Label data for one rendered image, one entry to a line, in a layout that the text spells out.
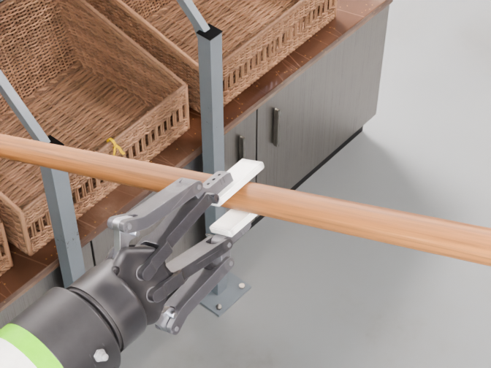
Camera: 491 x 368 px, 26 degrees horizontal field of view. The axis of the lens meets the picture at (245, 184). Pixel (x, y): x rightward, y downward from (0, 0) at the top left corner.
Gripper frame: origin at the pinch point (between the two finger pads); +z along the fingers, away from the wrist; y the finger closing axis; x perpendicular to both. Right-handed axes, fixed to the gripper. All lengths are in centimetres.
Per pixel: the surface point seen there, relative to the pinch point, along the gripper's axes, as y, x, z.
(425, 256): 133, -110, 137
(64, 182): 41, -108, 39
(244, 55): 50, -122, 108
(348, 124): 100, -140, 153
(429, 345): 141, -93, 111
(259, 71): 58, -127, 114
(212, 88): 45, -109, 85
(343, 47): 68, -125, 146
